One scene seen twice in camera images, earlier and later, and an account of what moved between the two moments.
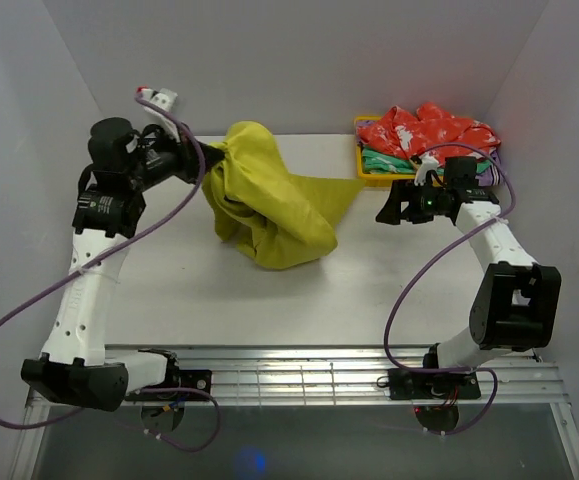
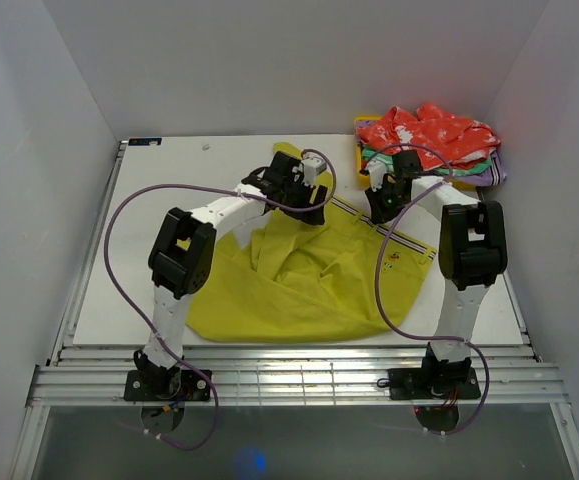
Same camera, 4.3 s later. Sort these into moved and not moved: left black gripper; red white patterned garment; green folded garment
Moved: left black gripper
Not moved: red white patterned garment; green folded garment
